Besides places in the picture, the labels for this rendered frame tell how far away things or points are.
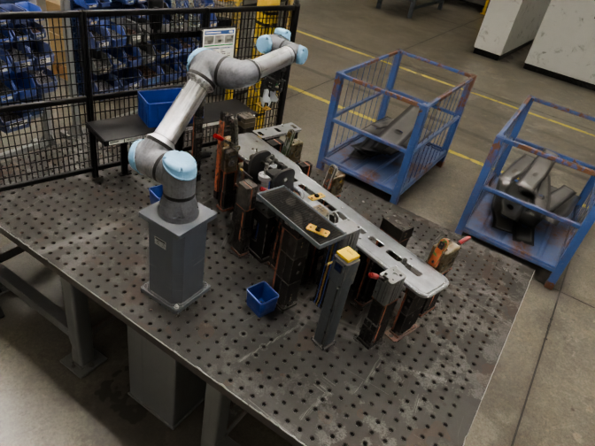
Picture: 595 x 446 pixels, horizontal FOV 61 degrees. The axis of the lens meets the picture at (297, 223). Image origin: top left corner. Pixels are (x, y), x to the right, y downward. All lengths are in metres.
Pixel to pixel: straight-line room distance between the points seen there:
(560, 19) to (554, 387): 7.20
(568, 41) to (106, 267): 8.56
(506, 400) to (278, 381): 1.63
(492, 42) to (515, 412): 7.64
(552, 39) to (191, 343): 8.59
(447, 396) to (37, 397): 1.86
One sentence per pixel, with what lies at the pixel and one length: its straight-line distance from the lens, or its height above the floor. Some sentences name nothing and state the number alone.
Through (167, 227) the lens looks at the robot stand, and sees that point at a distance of 1.84.
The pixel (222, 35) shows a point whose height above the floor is 1.40.
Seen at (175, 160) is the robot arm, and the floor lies 1.33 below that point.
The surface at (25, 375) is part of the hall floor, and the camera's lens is 2.87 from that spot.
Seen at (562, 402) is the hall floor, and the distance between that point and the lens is 3.39.
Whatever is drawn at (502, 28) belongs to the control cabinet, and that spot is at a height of 0.52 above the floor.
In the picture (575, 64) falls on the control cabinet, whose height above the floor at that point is 0.31.
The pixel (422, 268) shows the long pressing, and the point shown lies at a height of 1.00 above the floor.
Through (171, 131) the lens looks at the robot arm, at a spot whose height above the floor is 1.37.
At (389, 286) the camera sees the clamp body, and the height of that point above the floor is 1.04.
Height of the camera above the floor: 2.22
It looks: 35 degrees down
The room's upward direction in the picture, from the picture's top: 11 degrees clockwise
